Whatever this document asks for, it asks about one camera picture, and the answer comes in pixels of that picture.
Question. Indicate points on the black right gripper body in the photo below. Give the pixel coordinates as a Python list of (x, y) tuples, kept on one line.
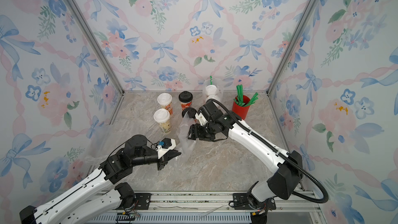
[(198, 131)]

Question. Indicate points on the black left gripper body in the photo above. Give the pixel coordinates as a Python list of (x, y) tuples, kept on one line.
[(161, 160)]

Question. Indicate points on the clear plastic carrier bag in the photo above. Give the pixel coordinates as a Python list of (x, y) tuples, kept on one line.
[(217, 82)]

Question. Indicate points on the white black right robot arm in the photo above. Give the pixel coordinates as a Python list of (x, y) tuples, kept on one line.
[(285, 178)]

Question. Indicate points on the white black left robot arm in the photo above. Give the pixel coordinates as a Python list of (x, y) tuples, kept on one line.
[(65, 206)]

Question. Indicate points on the red straw holder cup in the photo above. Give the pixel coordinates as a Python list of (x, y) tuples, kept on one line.
[(241, 111)]

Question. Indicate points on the front black-lid red cup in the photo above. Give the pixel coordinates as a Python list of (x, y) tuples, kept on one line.
[(190, 112)]

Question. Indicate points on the black-lid red cup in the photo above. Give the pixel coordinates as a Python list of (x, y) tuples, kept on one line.
[(185, 99), (190, 112)]

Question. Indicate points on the front left white-lid cup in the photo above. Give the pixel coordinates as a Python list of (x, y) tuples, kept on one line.
[(162, 117)]

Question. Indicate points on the green wrapped straws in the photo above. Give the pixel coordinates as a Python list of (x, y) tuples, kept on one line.
[(239, 100)]

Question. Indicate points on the back black-lid red cup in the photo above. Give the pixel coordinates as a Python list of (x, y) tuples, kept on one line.
[(185, 99)]

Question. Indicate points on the back left white-lid cup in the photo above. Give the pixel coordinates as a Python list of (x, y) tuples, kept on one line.
[(165, 101)]

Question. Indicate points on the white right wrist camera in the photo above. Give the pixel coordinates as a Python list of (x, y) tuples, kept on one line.
[(201, 119)]

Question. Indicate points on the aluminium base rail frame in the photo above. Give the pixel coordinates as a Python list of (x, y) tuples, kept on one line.
[(195, 207)]

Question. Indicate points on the right aluminium corner post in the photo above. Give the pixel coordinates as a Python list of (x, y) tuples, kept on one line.
[(301, 25)]

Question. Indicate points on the aluminium corner post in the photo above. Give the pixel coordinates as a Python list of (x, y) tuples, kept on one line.
[(301, 25), (90, 37)]

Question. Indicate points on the left aluminium corner post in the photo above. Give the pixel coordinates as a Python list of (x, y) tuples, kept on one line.
[(90, 37)]

